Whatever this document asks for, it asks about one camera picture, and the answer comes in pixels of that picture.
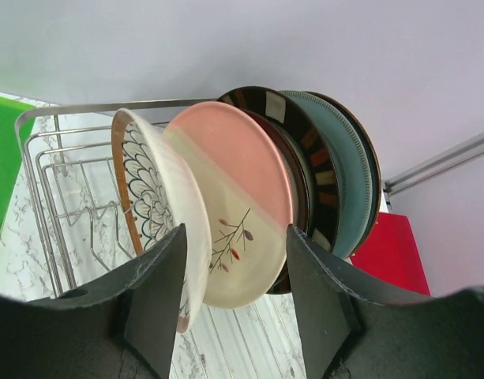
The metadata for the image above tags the metal wire dish rack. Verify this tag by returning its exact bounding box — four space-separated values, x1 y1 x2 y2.
14 96 306 379

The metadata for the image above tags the red plastic folder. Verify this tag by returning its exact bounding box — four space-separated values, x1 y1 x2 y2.
351 212 430 295

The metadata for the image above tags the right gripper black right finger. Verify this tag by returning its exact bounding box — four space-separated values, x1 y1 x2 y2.
287 227 484 378

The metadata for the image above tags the black gold rimmed plate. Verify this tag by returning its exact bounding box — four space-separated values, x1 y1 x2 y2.
218 86 340 252

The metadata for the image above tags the teal green plate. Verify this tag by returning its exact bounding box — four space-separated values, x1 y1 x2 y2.
282 90 373 258

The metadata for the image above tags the aluminium frame post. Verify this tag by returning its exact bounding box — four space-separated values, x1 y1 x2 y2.
383 131 484 208

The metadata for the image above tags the green plastic folder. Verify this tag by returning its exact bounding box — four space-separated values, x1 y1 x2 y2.
0 96 35 231

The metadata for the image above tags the brown floral pattern plate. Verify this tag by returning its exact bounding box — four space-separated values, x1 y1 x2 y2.
111 108 212 333

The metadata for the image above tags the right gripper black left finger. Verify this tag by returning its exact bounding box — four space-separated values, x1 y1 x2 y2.
0 226 187 378

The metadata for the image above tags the pink beige leaf plate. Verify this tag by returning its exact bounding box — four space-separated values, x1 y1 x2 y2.
163 101 295 309

